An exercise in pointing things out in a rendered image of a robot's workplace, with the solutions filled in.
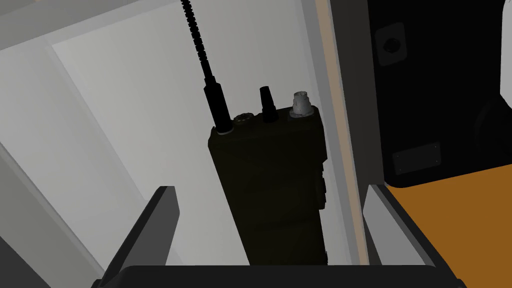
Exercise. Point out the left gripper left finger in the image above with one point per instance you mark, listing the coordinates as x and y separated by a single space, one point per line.
154 232

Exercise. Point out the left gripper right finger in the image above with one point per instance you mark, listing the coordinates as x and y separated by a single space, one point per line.
390 236

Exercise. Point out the white open drawer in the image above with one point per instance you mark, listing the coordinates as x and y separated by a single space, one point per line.
132 132

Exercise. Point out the black handheld radio with antenna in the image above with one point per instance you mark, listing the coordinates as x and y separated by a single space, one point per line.
272 188

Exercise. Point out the black box-shaped appliance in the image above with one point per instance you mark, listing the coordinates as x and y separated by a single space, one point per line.
436 88

